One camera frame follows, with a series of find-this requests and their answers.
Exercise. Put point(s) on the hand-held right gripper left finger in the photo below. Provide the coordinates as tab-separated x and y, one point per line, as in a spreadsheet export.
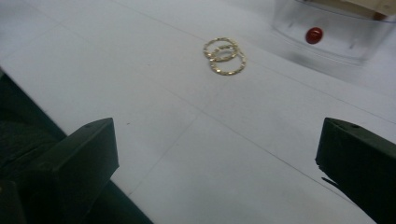
71	168

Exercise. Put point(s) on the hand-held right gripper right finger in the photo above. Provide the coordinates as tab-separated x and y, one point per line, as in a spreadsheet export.
361	161

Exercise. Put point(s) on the clear plastic box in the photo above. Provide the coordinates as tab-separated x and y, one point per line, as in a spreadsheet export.
336	40

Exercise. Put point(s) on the red oval gem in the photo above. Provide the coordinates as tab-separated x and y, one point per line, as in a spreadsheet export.
314	35

